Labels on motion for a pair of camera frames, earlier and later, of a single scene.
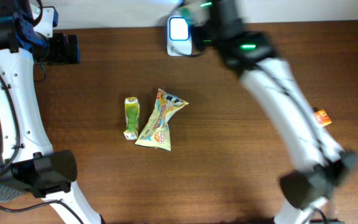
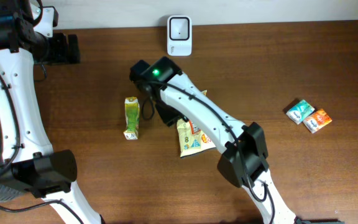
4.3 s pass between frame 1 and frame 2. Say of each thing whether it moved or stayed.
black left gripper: stayed
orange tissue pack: stayed
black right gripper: moved
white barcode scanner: stayed
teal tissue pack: moved
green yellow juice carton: stayed
